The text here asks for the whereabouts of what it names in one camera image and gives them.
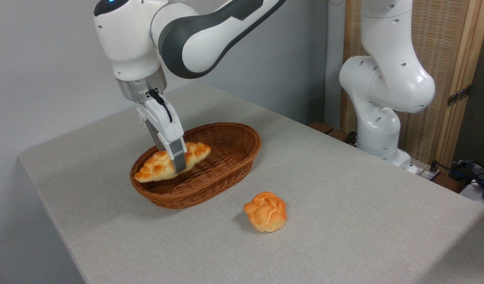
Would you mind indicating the dark metal screen hinge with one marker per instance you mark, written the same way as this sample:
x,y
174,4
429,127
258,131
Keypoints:
x,y
458,96

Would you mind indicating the long braided bread loaf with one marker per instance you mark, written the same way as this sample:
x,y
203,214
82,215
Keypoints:
x,y
157,167

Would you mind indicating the brown oval wicker basket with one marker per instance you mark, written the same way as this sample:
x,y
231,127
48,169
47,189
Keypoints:
x,y
226,165

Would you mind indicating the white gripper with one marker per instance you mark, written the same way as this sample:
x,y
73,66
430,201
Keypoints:
x,y
165,118

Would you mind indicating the grey fabric tablecloth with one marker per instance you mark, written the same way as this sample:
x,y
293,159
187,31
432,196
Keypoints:
x,y
344,221

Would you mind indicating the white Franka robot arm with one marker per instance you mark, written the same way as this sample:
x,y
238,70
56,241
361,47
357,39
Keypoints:
x,y
210,35

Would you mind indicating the round knotted bread bun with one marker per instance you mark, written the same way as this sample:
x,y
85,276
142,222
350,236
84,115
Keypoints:
x,y
266,213

